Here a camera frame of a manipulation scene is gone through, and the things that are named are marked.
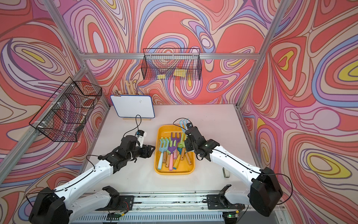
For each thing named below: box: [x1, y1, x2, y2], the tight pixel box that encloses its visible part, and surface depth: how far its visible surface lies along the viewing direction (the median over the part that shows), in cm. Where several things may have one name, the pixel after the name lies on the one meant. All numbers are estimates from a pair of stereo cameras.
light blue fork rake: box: [157, 138, 170, 170], surface depth 94 cm
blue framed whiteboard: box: [110, 95, 156, 119], surface depth 100 cm
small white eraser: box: [222, 167, 230, 178], surface depth 82 cm
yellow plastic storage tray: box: [154, 124, 195, 175], surface depth 90 cm
